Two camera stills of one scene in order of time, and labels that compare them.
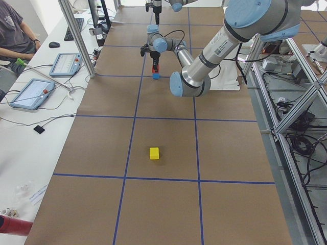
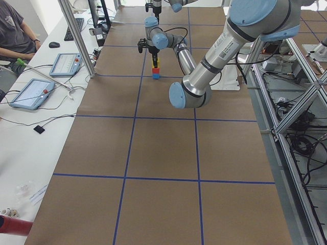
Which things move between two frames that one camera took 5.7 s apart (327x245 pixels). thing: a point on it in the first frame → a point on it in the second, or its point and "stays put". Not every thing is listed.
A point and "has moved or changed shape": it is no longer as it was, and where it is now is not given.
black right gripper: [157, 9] stays put
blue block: [156, 76] stays put
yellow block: [154, 152] has moved or changed shape
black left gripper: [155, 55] stays put
